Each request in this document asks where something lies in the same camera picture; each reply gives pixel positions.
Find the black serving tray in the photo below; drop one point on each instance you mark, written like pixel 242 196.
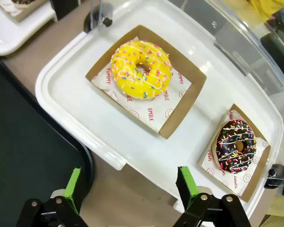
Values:
pixel 26 142

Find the white display case base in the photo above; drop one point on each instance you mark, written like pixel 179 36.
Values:
pixel 26 30
pixel 85 106

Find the chocolate donut colourful sprinkles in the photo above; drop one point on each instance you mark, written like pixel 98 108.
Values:
pixel 223 146

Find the yellow sprinkled donut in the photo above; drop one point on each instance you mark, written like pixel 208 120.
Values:
pixel 125 59

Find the clear display case lid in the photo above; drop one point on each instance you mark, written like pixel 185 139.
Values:
pixel 239 47

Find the chocolate donut brown crumbs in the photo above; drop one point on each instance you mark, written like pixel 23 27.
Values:
pixel 21 1

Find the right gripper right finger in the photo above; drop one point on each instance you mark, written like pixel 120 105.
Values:
pixel 187 189

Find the person's yellow hoodie torso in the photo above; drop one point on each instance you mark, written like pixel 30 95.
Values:
pixel 262 7

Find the kraft paper donut box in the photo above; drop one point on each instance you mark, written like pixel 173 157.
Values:
pixel 259 172
pixel 180 63
pixel 26 13

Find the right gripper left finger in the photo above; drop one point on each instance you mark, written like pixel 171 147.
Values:
pixel 72 189

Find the printed white paper liner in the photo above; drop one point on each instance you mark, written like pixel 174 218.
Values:
pixel 144 113
pixel 236 182

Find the black hinge knob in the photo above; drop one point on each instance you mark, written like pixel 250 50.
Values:
pixel 107 21
pixel 274 173

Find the black office chair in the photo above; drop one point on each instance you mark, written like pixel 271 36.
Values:
pixel 279 56

